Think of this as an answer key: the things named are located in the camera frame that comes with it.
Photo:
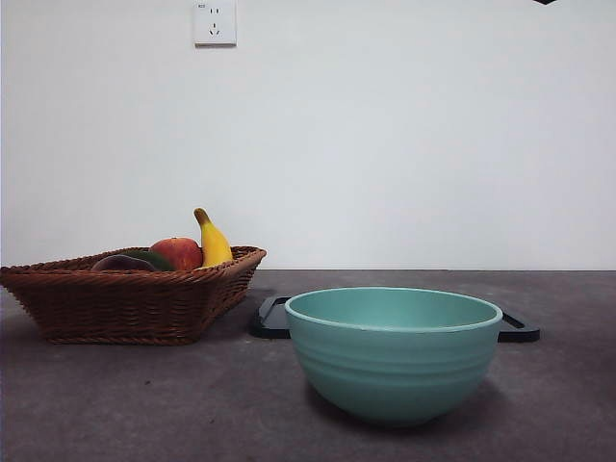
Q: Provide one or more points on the green mango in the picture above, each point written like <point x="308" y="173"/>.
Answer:
<point x="159" y="260"/>

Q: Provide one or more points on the yellow banana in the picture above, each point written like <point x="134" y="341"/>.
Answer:
<point x="214" y="245"/>

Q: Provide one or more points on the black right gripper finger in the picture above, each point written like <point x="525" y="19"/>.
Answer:
<point x="545" y="2"/>

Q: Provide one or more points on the black rectangular tray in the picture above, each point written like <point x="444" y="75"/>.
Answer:
<point x="269" y="322"/>

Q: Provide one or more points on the teal ribbed bowl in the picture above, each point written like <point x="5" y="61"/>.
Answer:
<point x="394" y="375"/>

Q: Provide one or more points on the red apple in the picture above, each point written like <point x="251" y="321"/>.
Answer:
<point x="183" y="252"/>

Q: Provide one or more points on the dark purple plum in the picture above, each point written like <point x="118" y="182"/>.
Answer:
<point x="120" y="264"/>

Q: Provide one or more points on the brown wicker basket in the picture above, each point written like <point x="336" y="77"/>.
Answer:
<point x="120" y="308"/>

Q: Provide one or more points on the white wall socket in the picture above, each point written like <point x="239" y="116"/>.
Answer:
<point x="215" y="24"/>

